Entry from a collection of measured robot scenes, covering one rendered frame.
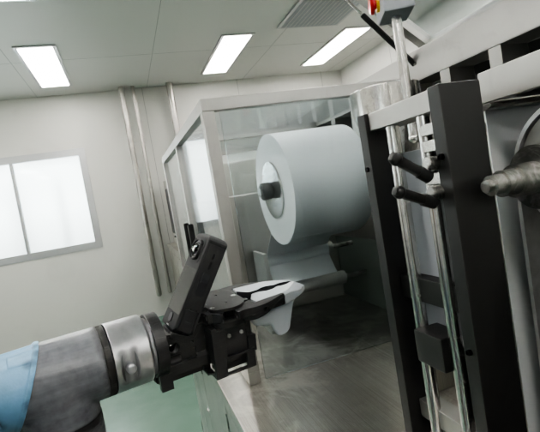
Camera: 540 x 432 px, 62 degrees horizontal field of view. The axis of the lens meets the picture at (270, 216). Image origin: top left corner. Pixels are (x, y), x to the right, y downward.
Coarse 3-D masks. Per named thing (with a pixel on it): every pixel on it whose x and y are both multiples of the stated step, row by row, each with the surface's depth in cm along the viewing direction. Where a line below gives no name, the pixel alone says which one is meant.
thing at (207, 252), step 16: (208, 240) 51; (192, 256) 52; (208, 256) 51; (192, 272) 51; (208, 272) 51; (176, 288) 53; (192, 288) 50; (208, 288) 51; (176, 304) 51; (192, 304) 50; (176, 320) 50; (192, 320) 50
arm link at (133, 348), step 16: (128, 320) 48; (144, 320) 50; (112, 336) 46; (128, 336) 46; (144, 336) 47; (112, 352) 45; (128, 352) 46; (144, 352) 46; (128, 368) 45; (144, 368) 46; (128, 384) 46
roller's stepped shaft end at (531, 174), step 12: (504, 168) 44; (516, 168) 43; (528, 168) 42; (492, 180) 42; (504, 180) 42; (516, 180) 42; (528, 180) 42; (492, 192) 43; (504, 192) 42; (516, 192) 43; (528, 192) 43
